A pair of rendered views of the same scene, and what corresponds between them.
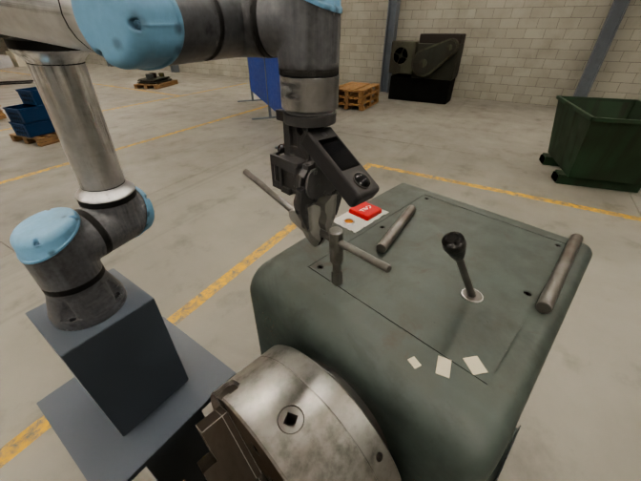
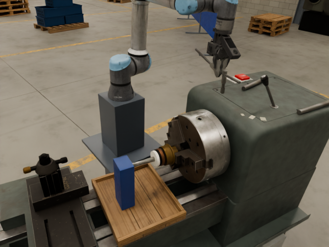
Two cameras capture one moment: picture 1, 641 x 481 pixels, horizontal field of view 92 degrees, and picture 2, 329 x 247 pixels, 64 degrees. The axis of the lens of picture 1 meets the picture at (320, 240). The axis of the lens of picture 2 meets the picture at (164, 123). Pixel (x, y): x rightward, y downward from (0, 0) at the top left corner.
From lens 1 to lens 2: 0.78 m
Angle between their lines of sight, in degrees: 12
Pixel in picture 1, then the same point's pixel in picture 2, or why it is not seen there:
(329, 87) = (230, 23)
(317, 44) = (228, 12)
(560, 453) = not seen: outside the picture
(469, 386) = (258, 121)
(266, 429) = (192, 118)
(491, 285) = (284, 106)
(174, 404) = (137, 152)
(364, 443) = (220, 131)
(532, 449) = not seen: outside the picture
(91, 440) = (104, 155)
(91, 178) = (137, 45)
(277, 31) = (218, 7)
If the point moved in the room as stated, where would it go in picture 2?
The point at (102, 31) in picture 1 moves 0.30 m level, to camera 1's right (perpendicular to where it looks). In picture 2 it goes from (180, 7) to (261, 15)
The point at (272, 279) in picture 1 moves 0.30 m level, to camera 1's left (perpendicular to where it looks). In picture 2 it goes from (198, 90) to (141, 81)
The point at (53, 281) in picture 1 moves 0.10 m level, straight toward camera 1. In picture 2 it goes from (118, 79) to (126, 86)
